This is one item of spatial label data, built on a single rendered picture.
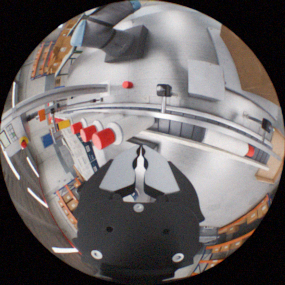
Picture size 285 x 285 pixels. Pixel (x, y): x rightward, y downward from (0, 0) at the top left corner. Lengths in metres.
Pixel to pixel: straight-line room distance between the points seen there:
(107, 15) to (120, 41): 0.15
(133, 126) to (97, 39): 0.33
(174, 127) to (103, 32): 0.41
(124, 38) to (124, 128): 0.36
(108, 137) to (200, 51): 0.40
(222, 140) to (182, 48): 0.34
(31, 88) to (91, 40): 7.93
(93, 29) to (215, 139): 0.47
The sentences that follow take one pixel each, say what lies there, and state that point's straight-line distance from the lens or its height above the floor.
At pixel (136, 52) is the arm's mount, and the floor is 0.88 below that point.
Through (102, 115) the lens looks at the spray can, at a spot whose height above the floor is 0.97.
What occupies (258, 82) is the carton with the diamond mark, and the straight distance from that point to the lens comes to 0.29.
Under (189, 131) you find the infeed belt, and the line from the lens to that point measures 0.29.
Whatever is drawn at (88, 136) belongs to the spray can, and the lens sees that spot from 0.22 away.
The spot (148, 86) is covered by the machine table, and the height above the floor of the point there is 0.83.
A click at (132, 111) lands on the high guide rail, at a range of 0.25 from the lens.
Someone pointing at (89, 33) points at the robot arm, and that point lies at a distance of 0.36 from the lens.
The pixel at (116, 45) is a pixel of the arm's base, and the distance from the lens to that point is 0.42.
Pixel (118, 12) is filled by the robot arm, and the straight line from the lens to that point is 0.36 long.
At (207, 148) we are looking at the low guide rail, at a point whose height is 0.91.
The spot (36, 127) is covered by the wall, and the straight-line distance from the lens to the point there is 8.28.
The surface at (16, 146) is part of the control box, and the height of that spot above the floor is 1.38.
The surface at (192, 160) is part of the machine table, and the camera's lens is 0.40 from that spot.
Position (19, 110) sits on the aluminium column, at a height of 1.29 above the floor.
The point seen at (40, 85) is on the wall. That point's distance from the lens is 8.15.
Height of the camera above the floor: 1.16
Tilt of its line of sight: 51 degrees down
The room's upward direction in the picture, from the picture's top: 127 degrees counter-clockwise
